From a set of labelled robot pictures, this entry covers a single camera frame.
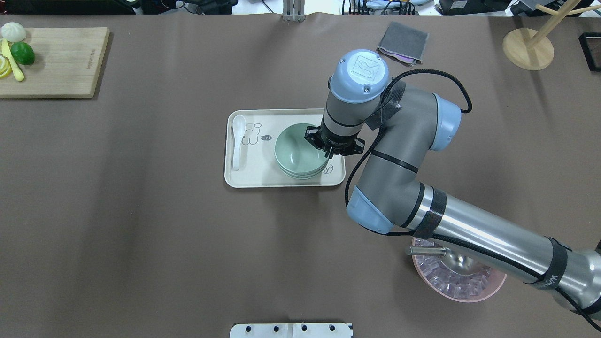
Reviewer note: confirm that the aluminium frame post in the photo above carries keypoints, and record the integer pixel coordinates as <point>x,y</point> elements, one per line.
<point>293,11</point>

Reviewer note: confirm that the green bowl on tray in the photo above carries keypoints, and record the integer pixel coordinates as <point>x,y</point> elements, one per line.
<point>304,176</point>

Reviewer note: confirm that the green bowl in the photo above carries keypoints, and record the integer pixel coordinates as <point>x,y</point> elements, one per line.
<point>321,167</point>
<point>304,176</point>
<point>294,152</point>

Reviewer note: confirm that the wooden cutting board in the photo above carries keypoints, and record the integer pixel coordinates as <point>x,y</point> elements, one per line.
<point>68,64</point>

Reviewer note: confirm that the grey folded cloth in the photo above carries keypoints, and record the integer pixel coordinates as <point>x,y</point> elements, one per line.
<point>404,43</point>

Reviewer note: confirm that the lemon slice right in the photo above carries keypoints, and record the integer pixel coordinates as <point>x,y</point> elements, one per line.
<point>5,67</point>

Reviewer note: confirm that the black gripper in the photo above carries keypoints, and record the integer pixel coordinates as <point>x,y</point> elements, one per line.
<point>334,141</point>

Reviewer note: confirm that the metal ice scoop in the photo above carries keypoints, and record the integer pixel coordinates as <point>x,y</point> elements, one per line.
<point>454,261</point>

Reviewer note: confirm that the dark wooden tray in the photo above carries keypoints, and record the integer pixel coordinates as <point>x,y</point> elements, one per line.
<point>590,42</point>

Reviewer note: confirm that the cream rectangular tray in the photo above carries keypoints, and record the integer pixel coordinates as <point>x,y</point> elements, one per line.
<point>258,166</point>

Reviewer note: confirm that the white ceramic spoon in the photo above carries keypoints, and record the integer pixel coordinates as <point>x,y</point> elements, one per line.
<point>238,132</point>

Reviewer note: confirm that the wooden mug tree stand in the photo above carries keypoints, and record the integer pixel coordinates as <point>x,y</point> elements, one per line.
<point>531,49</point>

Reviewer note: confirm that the yellow plastic knife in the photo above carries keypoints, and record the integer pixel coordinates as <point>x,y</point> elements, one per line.
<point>16,70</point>

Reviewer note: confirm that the pink bowl with ice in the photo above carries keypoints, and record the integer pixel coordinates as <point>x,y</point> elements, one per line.
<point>473,288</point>

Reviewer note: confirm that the green lime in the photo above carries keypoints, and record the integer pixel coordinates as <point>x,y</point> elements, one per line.
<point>23,53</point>

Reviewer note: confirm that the white garlic bun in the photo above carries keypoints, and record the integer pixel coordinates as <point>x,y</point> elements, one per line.
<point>13,32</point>

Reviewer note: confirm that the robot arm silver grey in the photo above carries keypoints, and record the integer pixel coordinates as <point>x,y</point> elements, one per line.
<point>393,122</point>

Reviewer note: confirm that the white camera pole mount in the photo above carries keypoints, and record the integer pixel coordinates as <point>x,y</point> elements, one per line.
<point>292,330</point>

